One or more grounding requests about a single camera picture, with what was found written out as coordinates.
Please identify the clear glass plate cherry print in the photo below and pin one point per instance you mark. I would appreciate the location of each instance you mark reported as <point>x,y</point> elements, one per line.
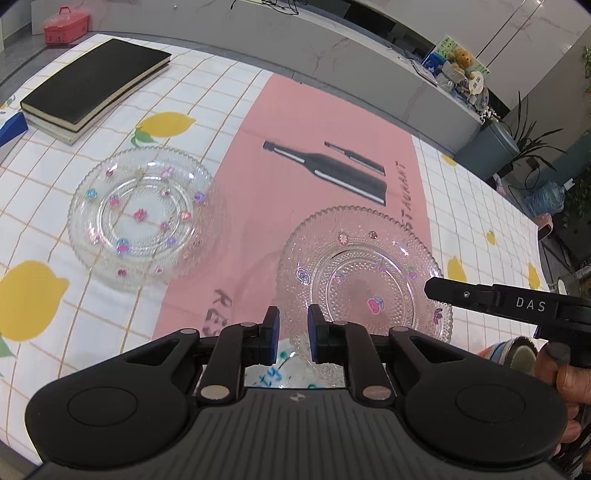
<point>364,272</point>

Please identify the green ceramic bowl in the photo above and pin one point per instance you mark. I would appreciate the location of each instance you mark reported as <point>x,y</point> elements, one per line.
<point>524,357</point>

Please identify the person's right hand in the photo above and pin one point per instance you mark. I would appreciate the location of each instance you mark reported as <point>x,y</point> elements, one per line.
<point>575,385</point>

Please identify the lemon printed tablecloth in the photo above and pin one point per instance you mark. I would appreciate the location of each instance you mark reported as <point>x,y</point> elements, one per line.
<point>69,323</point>

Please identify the pink placemat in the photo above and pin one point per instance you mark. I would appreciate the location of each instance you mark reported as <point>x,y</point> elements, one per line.
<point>300,194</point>

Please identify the blue and white box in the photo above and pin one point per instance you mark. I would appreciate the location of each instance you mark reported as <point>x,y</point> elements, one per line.
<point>11,129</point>

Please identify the tall potted plant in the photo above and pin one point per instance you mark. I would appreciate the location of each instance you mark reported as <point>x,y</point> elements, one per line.
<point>526,138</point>

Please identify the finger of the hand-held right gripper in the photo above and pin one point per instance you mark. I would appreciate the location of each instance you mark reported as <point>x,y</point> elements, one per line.
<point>461,293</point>

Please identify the white round hand fan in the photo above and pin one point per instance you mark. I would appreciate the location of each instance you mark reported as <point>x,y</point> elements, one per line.
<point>476,85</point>

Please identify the black notebook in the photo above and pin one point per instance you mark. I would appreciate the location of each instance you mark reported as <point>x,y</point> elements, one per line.
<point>92,78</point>
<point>51,131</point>

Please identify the pink storage box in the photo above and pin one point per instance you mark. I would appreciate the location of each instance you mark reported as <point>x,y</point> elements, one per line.
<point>67,25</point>

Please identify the blue water bottle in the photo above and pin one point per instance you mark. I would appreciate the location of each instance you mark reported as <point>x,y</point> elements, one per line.
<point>547,198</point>

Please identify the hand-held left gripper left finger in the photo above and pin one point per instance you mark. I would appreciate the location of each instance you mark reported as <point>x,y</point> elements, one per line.
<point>273,334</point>

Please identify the blue tissue box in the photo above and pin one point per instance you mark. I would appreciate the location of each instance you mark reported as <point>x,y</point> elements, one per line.
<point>435,61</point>

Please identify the clear glass plate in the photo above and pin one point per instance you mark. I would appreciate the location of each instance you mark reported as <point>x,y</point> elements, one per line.
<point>286,374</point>

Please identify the clear glass plate flower print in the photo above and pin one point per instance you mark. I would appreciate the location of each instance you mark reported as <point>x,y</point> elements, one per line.
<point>143,217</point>

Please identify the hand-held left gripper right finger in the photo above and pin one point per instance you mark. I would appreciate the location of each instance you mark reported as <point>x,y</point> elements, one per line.
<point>314,334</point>

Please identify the grey trash bin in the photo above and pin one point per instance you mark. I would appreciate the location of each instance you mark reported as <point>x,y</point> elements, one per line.
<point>487,147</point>

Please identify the brown teddy bear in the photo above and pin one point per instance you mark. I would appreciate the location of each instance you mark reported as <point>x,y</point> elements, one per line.
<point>461,59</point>

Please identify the blue steel bowl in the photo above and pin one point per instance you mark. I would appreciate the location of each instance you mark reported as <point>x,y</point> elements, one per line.
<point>497,353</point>

